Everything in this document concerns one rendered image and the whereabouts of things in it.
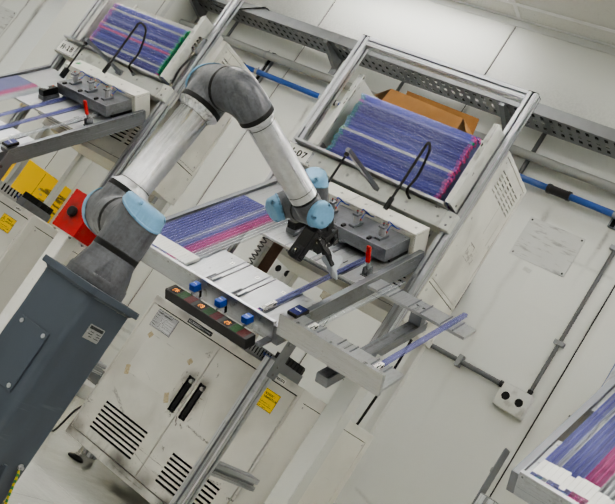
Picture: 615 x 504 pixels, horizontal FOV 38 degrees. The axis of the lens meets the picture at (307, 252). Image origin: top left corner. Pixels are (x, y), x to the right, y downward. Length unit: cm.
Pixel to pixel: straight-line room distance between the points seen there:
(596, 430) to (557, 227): 228
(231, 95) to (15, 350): 78
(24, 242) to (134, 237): 168
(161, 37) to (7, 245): 111
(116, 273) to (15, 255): 168
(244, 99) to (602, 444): 122
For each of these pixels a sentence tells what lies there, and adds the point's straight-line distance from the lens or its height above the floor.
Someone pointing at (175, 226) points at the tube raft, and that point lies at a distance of 297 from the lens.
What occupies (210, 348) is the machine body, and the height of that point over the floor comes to 56.
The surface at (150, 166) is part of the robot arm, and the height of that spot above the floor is 86.
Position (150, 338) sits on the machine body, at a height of 48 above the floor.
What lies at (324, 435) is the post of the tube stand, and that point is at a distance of 247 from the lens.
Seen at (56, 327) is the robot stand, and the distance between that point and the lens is 204.
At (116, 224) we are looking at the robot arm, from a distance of 208.
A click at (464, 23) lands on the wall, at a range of 537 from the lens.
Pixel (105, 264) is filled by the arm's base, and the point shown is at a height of 60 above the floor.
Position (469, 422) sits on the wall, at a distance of 432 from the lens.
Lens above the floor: 60
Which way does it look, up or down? 8 degrees up
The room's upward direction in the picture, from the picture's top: 33 degrees clockwise
